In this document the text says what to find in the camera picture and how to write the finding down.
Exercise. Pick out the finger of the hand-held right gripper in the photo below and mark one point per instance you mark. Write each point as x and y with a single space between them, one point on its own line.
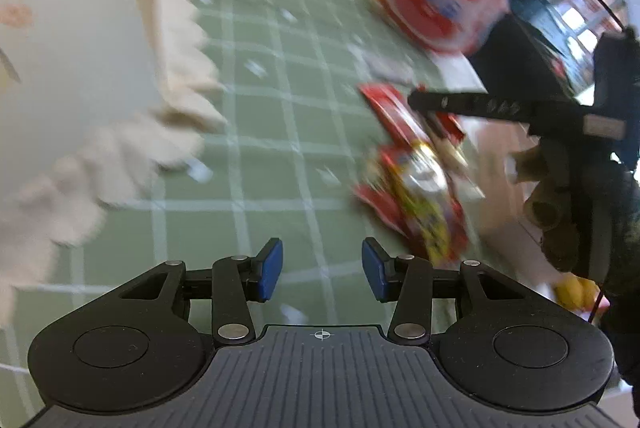
460 103

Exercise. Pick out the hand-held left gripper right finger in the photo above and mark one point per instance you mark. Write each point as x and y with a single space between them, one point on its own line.
375 268

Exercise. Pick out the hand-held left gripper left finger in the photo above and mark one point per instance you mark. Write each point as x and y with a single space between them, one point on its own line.
270 268

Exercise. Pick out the red gold snack packet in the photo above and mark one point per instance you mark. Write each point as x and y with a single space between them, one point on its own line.
415 193

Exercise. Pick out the pink cardboard box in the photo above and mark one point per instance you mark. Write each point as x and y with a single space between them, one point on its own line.
500 188

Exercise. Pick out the person's right hand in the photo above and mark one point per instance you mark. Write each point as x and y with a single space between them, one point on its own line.
555 208

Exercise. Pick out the black cabinet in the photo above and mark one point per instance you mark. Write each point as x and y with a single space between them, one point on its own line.
520 63

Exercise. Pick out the green checked tablecloth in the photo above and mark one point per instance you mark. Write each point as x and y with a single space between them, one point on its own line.
280 158

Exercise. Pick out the yellow object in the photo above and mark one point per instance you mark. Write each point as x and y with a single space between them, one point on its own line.
575 290

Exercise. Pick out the white zigzag-edged paper bag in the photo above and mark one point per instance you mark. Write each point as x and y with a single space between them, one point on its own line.
75 58

